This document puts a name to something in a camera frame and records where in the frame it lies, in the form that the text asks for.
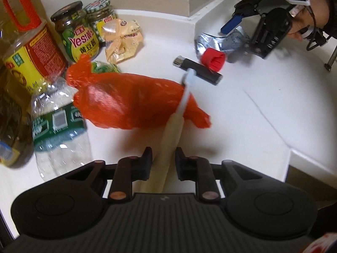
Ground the silver foil packet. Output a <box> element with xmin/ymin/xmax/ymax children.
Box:
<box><xmin>194</xmin><ymin>27</ymin><xmax>251</xmax><ymax>59</ymax></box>

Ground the green printed packet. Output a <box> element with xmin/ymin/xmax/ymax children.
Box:
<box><xmin>90</xmin><ymin>61</ymin><xmax>121</xmax><ymax>74</ymax></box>

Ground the clear plastic water bottle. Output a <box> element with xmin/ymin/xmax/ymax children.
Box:
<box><xmin>31</xmin><ymin>77</ymin><xmax>93</xmax><ymax>183</ymax></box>

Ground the cream handled utensil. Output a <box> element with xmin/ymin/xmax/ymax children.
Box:
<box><xmin>134</xmin><ymin>68</ymin><xmax>196</xmax><ymax>194</ymax></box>

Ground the person's right hand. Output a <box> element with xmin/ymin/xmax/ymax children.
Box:
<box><xmin>287</xmin><ymin>0</ymin><xmax>331</xmax><ymax>42</ymax></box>

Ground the yellow snack packet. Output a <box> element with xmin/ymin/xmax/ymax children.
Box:
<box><xmin>101</xmin><ymin>19</ymin><xmax>144</xmax><ymax>64</ymax></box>

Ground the yellow label oil bottle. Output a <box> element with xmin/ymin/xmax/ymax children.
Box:
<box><xmin>0</xmin><ymin>0</ymin><xmax>68</xmax><ymax>95</ymax></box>

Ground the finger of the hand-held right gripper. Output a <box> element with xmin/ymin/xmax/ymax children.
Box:
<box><xmin>221</xmin><ymin>13</ymin><xmax>244</xmax><ymax>33</ymax></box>
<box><xmin>234</xmin><ymin>0</ymin><xmax>266</xmax><ymax>17</ymax></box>

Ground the black rectangular lighter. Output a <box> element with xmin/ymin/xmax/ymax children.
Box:
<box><xmin>172</xmin><ymin>55</ymin><xmax>224</xmax><ymax>86</ymax></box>

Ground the red plastic bag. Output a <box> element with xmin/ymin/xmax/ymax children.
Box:
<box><xmin>65</xmin><ymin>55</ymin><xmax>213</xmax><ymax>130</ymax></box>

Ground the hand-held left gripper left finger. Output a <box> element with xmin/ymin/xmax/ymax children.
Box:
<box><xmin>63</xmin><ymin>147</ymin><xmax>153</xmax><ymax>203</ymax></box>

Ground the red ribbed plastic cap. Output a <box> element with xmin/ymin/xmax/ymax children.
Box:
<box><xmin>201</xmin><ymin>47</ymin><xmax>227</xmax><ymax>73</ymax></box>

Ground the small checkered lid jar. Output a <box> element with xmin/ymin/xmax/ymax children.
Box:
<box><xmin>84</xmin><ymin>0</ymin><xmax>117</xmax><ymax>45</ymax></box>

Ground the black cable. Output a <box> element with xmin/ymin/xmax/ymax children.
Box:
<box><xmin>305</xmin><ymin>4</ymin><xmax>329</xmax><ymax>51</ymax></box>

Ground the person's right forearm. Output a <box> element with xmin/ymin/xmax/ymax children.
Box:
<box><xmin>320</xmin><ymin>0</ymin><xmax>337</xmax><ymax>36</ymax></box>

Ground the red white patterned clothing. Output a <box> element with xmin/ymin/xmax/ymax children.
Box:
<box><xmin>303</xmin><ymin>232</ymin><xmax>337</xmax><ymax>253</ymax></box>

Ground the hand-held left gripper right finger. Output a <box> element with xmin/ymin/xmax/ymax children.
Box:
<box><xmin>175</xmin><ymin>147</ymin><xmax>264</xmax><ymax>203</ymax></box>

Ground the large green sauce jar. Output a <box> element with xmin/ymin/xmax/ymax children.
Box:
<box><xmin>50</xmin><ymin>1</ymin><xmax>101</xmax><ymax>64</ymax></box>

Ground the dark oil bottle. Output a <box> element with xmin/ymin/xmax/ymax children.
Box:
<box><xmin>0</xmin><ymin>66</ymin><xmax>35</xmax><ymax>168</ymax></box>

